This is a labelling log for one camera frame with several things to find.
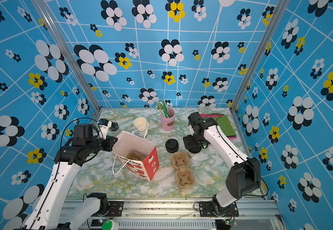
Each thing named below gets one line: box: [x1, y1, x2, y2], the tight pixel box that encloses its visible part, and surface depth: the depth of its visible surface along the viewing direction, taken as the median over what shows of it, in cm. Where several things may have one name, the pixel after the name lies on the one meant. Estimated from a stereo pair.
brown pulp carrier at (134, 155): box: [125, 150, 143, 162], surface depth 91 cm
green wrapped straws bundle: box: [155, 99, 172, 119], surface depth 96 cm
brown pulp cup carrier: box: [171, 151, 196, 190], surface depth 83 cm
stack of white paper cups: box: [133, 116, 149, 139], surface depth 94 cm
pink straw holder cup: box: [160, 107, 176, 132], surface depth 101 cm
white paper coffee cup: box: [185, 146, 202, 160], surface depth 85 cm
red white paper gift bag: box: [111, 130, 160, 182], surface depth 76 cm
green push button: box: [101, 219, 120, 230], surface depth 63 cm
